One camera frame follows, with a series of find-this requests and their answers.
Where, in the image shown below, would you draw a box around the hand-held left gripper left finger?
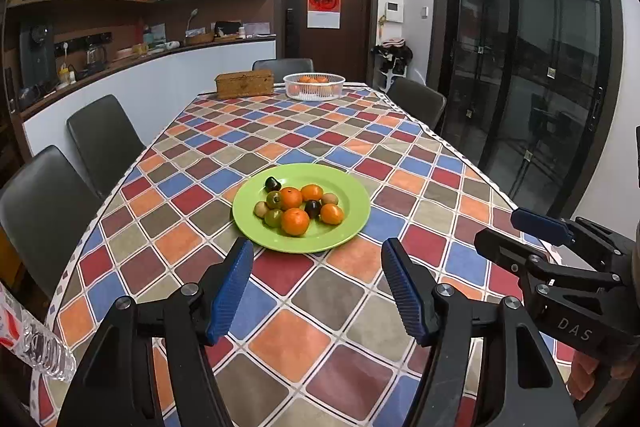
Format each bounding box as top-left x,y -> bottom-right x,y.
56,237 -> 255,427

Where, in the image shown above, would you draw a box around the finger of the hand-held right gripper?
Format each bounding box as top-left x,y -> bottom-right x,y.
511,208 -> 633,273
474,228 -> 623,293

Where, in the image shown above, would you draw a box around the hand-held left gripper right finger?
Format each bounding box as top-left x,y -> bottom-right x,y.
381,237 -> 583,427

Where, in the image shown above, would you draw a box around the green plate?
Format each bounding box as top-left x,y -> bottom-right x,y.
232,163 -> 371,254

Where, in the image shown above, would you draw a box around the person's right hand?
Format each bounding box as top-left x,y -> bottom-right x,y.
567,349 -> 616,402

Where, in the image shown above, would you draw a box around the black framed glass doors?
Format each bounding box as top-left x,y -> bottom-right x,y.
434,0 -> 632,218

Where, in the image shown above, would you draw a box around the checkered colourful tablecloth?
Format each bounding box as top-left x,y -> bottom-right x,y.
30,82 -> 576,427

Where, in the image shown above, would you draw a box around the dark grey chair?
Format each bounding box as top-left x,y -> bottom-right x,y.
386,78 -> 447,132
66,95 -> 147,200
0,145 -> 103,303
252,58 -> 315,73

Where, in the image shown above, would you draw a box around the woven wooden box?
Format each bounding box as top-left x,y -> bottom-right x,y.
215,70 -> 275,100

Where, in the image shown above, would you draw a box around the white plastic basket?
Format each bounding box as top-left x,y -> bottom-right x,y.
283,73 -> 346,102

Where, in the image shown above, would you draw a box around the heap of small oranges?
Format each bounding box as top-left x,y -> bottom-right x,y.
291,76 -> 331,98

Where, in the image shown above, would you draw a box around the pile of clothes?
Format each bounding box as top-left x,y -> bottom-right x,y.
371,37 -> 414,75

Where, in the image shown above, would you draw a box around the white curved counter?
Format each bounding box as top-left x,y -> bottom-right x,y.
20,34 -> 277,158

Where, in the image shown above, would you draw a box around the dark brown door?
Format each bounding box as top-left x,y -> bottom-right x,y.
278,0 -> 379,88

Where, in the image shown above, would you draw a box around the black water dispenser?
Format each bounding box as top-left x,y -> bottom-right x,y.
20,22 -> 58,90

